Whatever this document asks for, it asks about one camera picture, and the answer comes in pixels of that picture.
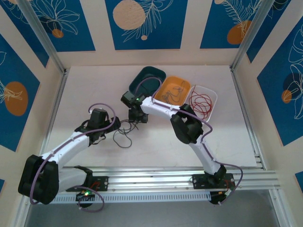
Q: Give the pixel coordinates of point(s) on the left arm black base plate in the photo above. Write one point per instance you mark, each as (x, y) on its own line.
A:
(101, 183)

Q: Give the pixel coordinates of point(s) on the white plastic bin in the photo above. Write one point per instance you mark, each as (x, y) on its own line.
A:
(211, 93)

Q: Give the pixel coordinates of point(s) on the orange plastic bin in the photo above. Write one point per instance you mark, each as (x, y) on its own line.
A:
(169, 81)

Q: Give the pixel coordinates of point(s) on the aluminium frame post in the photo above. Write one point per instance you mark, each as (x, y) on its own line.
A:
(43, 35)
(250, 35)

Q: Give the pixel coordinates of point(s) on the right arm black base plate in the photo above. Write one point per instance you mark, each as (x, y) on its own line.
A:
(200, 180)

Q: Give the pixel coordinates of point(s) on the teal plastic bin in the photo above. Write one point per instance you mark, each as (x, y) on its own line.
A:
(146, 85)

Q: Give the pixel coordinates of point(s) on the aluminium mounting rail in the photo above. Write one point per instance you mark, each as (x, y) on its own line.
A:
(151, 179)

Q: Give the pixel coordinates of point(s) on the aluminium side rail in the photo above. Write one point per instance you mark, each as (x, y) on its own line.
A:
(246, 113)
(46, 139)

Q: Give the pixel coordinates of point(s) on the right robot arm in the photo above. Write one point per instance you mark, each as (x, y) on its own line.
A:
(161, 108)

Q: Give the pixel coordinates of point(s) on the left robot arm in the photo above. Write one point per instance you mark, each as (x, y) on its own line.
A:
(68, 144)

